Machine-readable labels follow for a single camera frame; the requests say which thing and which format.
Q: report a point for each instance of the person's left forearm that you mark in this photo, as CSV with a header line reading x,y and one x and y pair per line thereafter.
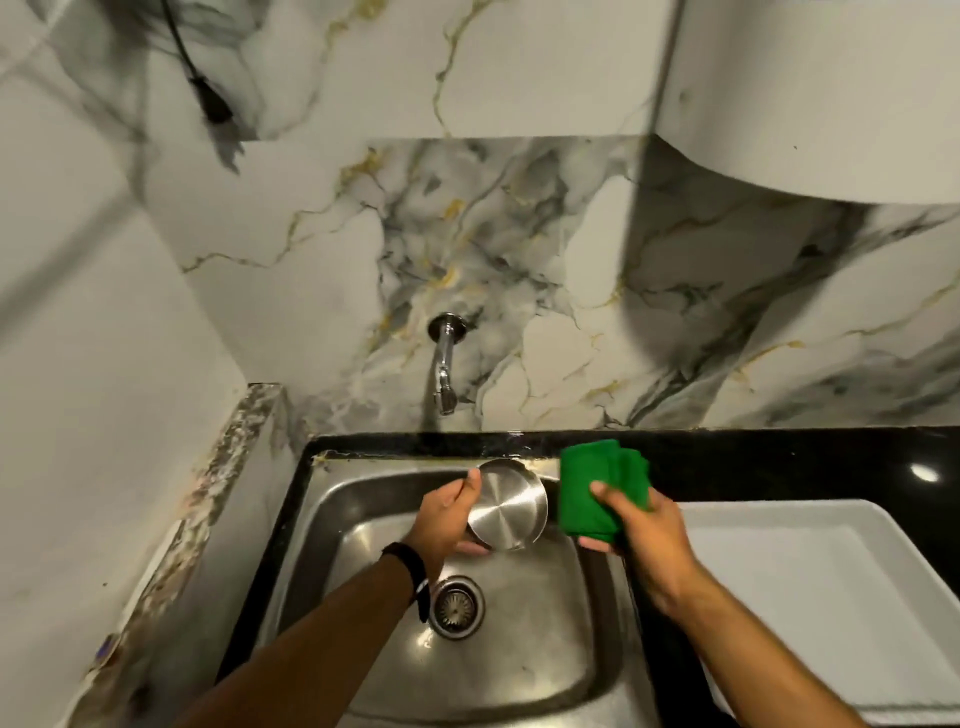
x,y
300,649

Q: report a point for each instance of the stainless steel sink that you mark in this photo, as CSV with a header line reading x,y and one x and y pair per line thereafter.
x,y
480,600

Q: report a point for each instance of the person's right hand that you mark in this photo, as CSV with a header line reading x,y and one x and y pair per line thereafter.
x,y
651,544

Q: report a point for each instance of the chrome wall tap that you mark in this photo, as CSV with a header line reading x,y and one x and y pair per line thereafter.
x,y
445,360

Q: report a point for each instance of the round sink drain strainer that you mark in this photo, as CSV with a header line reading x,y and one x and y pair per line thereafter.
x,y
454,606

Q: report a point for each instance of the person's left hand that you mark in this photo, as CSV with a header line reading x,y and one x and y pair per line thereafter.
x,y
441,521

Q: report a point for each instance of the green cleaning cloth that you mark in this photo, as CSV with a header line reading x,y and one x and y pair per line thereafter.
x,y
596,487

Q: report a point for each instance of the person's right thumb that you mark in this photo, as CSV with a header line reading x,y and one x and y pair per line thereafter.
x,y
609,499

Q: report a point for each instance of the person's left thumb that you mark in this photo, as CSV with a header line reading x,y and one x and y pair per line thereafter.
x,y
461,489

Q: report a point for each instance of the white rectangular tray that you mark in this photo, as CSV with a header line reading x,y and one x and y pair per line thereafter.
x,y
825,600

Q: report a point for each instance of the small steel bowl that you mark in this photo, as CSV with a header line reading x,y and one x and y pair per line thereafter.
x,y
504,506

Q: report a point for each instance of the person's right forearm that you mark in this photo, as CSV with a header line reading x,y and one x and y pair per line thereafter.
x,y
757,660

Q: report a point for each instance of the black wristband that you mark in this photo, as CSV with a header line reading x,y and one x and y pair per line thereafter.
x,y
415,574

